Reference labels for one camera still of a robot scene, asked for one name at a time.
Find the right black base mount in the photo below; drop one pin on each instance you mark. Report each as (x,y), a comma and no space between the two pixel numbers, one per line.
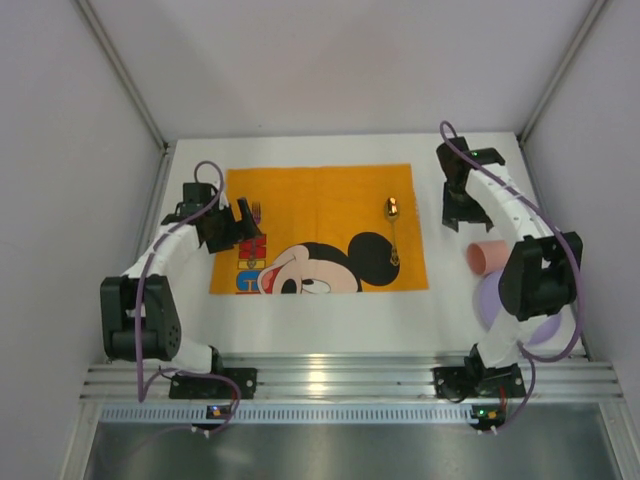
(456,383)

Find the lilac plate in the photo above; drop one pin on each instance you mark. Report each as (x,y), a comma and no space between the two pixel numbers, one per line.
(487,305)

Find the aluminium rail frame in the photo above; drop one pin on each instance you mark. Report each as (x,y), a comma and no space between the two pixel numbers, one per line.
(408,377)

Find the red cup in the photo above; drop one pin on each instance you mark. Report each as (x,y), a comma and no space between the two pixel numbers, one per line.
(486,257)

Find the orange Mickey Mouse placemat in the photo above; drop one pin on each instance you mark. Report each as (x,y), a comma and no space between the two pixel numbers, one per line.
(324,231)

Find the gold spoon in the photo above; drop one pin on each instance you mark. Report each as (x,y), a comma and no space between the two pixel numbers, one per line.
(391,211)

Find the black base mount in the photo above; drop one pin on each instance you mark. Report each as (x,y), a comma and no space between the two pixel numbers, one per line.
(456,383)
(196,388)

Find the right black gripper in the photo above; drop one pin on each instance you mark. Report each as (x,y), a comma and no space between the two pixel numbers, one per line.
(463,212)

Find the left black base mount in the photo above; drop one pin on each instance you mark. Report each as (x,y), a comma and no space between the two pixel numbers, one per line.
(196,388)

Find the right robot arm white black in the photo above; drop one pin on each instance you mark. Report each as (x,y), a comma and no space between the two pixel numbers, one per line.
(540,275)

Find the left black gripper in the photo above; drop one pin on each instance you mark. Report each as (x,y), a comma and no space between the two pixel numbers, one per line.
(233,223)

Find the perforated cable duct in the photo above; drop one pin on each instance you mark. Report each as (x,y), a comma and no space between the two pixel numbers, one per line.
(264,414)

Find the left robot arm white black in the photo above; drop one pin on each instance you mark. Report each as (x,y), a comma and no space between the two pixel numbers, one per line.
(140,320)

